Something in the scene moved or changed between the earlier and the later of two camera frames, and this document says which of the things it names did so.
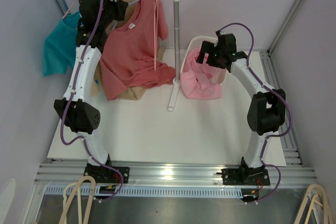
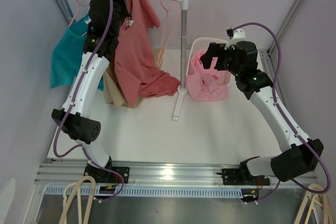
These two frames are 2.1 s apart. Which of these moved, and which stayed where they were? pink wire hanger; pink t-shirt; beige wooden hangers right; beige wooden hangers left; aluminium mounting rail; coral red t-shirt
Moved: pink wire hanger; coral red t-shirt; pink t-shirt
Stayed: beige wooden hangers right; beige wooden hangers left; aluminium mounting rail
